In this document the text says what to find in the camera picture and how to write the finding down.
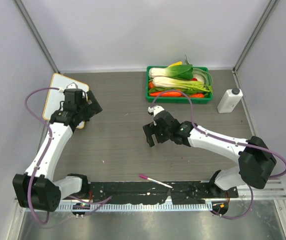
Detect small orange-framed whiteboard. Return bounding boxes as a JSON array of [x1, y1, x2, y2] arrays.
[[42, 73, 90, 121]]

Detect pink-capped whiteboard marker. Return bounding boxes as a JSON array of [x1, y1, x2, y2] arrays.
[[139, 174, 173, 189]]

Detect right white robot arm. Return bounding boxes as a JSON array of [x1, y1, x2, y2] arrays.
[[143, 105, 277, 198]]

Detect green plastic crate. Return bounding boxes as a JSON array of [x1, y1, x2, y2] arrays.
[[146, 66, 213, 104]]

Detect large orange carrot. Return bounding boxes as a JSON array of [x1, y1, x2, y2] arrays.
[[149, 91, 182, 98]]

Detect small orange carrot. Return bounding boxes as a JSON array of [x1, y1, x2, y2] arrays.
[[190, 93, 205, 99]]

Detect lower bok choy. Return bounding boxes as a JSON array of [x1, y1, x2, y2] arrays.
[[150, 76, 212, 92]]

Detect bok choy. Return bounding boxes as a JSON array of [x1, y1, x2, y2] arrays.
[[150, 76, 212, 92], [148, 64, 194, 80]]

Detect upper bok choy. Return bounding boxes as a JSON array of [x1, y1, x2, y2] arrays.
[[148, 64, 194, 80]]

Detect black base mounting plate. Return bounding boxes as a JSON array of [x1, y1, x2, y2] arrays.
[[60, 180, 240, 205]]

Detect green long beans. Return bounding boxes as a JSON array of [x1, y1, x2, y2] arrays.
[[192, 67, 213, 93]]

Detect yellow pepper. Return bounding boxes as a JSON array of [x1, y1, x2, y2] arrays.
[[168, 61, 182, 68]]

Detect white bottle grey cap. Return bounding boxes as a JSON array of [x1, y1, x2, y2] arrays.
[[217, 88, 243, 114]]

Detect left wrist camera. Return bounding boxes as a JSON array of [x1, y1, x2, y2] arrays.
[[58, 82, 79, 93]]

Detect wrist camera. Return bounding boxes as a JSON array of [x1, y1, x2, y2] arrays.
[[148, 105, 164, 116], [58, 82, 79, 93]]

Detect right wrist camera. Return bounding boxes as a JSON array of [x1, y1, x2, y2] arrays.
[[148, 105, 164, 116]]

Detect white slotted cable duct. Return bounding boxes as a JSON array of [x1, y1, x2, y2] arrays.
[[56, 200, 212, 213]]

